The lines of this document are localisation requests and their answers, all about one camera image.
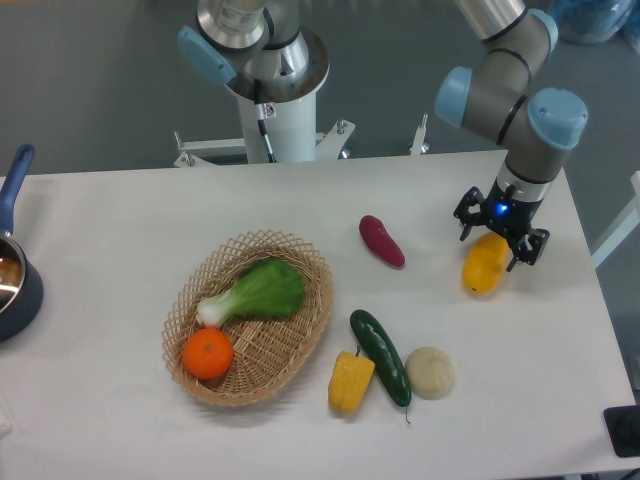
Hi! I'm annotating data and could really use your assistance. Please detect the yellow mango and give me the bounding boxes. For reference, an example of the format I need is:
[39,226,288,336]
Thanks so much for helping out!
[461,231,510,298]

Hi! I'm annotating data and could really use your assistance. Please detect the orange tangerine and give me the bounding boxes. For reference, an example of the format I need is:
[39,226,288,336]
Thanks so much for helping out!
[183,327,234,380]

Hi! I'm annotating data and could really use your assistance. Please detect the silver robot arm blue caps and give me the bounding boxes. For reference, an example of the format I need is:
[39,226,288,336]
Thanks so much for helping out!
[177,1,588,265]

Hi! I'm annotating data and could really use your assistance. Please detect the white frame at right edge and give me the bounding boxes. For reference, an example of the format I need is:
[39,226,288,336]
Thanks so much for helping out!
[590,171,639,269]

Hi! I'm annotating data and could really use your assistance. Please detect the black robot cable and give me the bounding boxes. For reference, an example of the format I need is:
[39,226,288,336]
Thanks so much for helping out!
[252,78,277,164]

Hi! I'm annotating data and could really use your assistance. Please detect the dark green cucumber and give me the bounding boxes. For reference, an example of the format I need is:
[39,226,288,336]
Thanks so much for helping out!
[349,309,413,425]

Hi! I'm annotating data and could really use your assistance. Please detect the woven wicker basket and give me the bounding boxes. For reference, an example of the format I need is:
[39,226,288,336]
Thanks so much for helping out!
[162,230,334,407]

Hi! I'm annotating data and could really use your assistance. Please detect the beige steamed bun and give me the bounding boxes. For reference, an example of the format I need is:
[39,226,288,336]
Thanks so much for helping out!
[405,346,455,400]

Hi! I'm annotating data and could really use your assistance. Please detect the blue saucepan with handle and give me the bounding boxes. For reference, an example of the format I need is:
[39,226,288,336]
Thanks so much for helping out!
[1,144,44,342]

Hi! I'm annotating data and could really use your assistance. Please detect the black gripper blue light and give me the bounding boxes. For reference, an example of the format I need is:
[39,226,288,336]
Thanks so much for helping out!
[453,182,550,272]

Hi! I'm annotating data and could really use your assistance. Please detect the black device at table edge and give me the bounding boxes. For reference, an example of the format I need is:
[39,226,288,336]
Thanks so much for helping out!
[603,405,640,458]

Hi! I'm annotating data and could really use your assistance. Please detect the purple sweet potato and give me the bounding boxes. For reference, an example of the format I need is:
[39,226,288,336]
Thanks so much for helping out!
[358,215,406,269]

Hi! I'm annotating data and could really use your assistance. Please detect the green bok choy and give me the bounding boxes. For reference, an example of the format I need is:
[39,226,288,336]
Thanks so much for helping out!
[196,258,305,328]

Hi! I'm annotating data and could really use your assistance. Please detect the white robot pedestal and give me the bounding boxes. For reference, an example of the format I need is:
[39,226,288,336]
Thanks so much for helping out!
[227,76,326,164]

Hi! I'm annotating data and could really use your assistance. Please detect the blue plastic bag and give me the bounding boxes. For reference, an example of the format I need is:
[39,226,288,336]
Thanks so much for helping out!
[546,0,637,45]

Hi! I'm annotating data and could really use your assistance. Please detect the white pedestal base frame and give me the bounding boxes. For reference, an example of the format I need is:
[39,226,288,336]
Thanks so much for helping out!
[173,113,430,168]

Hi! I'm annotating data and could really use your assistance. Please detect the yellow bell pepper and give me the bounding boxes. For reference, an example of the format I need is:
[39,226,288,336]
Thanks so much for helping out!
[328,351,375,414]

